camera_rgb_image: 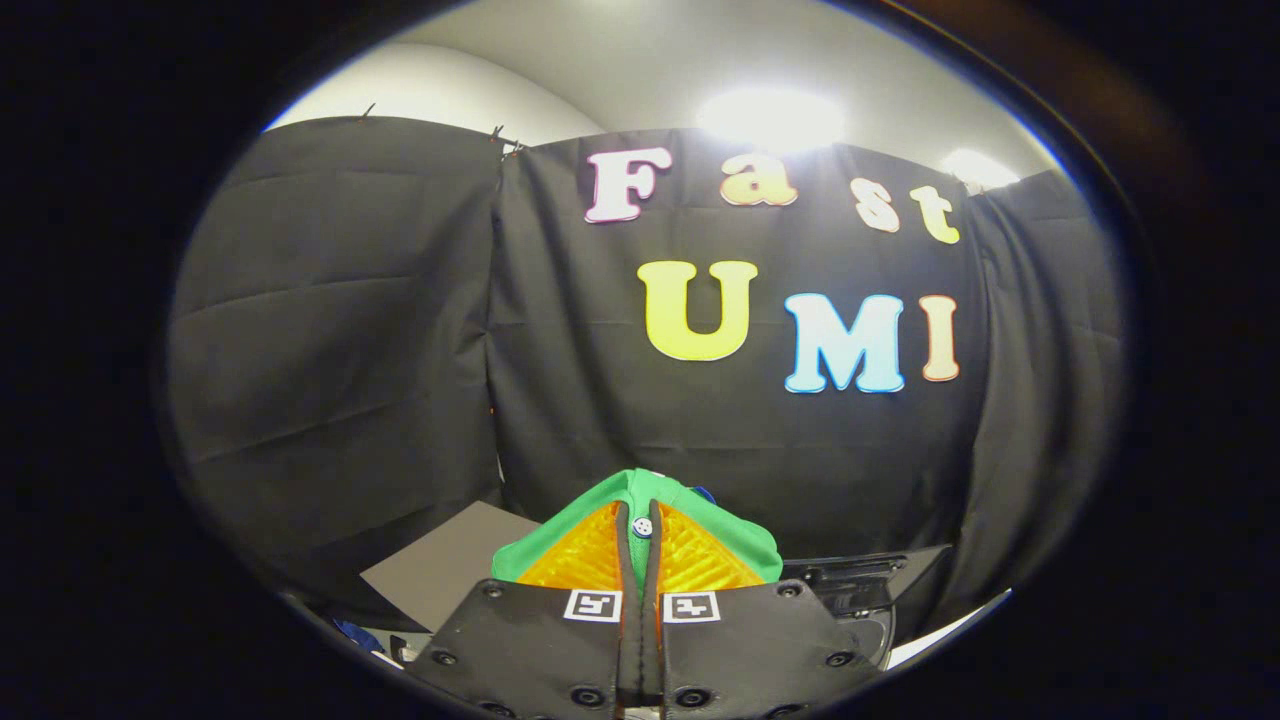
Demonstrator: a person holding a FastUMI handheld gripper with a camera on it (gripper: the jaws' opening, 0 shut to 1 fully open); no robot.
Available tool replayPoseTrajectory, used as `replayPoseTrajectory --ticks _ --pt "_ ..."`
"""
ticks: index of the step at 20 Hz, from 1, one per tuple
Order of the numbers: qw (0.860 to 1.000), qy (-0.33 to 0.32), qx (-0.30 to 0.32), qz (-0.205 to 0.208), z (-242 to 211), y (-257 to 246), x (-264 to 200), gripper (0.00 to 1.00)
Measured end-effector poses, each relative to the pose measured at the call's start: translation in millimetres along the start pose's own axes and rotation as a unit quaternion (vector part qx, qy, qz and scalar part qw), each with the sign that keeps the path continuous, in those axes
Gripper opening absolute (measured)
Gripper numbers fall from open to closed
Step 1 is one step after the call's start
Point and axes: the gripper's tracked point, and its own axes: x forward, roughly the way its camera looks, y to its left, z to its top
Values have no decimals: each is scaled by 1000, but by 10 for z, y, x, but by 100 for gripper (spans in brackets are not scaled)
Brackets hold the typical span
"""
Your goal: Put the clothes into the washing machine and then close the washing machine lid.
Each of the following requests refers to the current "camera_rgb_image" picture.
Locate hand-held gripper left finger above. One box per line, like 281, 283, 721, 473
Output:
405, 500, 646, 720

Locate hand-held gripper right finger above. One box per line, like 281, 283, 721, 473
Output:
645, 500, 881, 720

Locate dark washing machine lid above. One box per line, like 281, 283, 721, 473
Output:
780, 545, 953, 646

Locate green polo shirt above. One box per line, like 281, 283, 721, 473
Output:
490, 468, 784, 591

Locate dark cabinet with beige door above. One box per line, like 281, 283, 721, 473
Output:
360, 500, 541, 633

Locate white flat panel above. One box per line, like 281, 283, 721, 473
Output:
888, 590, 1013, 669

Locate black backdrop cloth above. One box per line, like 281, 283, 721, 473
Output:
165, 115, 1126, 621

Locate ceiling light panel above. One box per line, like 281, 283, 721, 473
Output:
700, 88, 846, 151
940, 148, 1021, 191

